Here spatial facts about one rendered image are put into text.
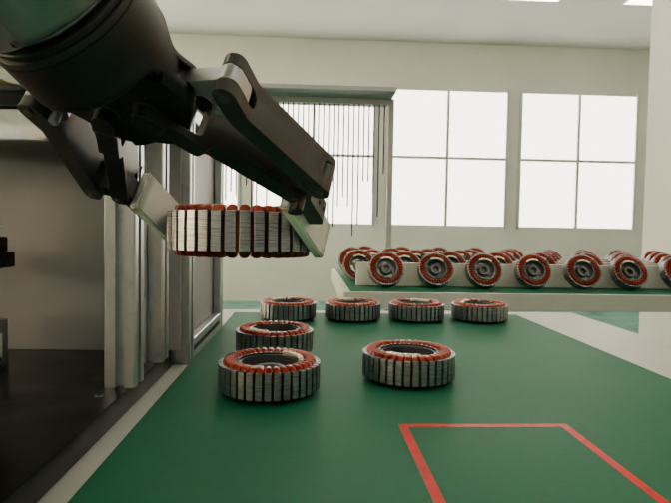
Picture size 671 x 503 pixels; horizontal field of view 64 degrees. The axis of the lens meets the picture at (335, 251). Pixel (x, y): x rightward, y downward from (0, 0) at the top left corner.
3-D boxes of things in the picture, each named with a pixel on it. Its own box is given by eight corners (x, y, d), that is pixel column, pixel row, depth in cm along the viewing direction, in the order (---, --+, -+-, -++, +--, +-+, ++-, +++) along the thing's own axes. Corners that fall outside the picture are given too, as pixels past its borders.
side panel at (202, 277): (189, 364, 71) (190, 118, 70) (166, 364, 71) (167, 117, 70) (222, 326, 99) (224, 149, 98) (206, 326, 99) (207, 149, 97)
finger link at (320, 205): (286, 162, 34) (331, 161, 33) (313, 206, 38) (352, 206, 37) (281, 182, 33) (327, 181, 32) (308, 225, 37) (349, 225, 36)
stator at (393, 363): (374, 362, 73) (375, 335, 73) (459, 370, 70) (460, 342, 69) (350, 384, 63) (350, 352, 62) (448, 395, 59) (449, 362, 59)
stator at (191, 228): (278, 260, 34) (279, 203, 34) (133, 254, 38) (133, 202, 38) (335, 255, 45) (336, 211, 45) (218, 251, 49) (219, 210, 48)
